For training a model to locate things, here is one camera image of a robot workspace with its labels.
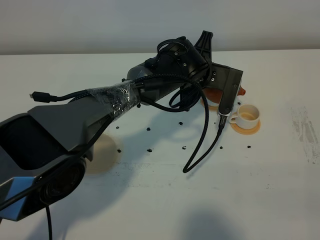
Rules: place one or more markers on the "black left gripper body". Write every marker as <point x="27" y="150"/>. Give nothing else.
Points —
<point x="175" y="62"/>

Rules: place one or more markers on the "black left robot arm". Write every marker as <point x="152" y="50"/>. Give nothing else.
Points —
<point x="43" y="152"/>

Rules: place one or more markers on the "brown clay teapot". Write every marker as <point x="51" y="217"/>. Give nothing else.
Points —
<point x="213" y="94"/>

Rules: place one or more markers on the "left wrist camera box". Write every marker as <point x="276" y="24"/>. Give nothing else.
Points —
<point x="229" y="81"/>

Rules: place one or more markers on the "near white teacup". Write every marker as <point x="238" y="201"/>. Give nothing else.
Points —
<point x="246" y="117"/>

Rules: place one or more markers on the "beige round teapot coaster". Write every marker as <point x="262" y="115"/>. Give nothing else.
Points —
<point x="104" y="156"/>

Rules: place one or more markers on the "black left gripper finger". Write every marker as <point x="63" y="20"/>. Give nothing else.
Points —
<point x="203" y="48"/>

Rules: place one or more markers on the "orange cup coaster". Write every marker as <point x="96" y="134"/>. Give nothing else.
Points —
<point x="247" y="132"/>
<point x="211" y="105"/>

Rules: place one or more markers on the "far orange cup coaster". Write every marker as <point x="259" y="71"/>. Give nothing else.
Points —
<point x="211" y="105"/>

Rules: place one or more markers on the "near orange cup coaster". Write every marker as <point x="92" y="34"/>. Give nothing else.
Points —
<point x="247" y="132"/>

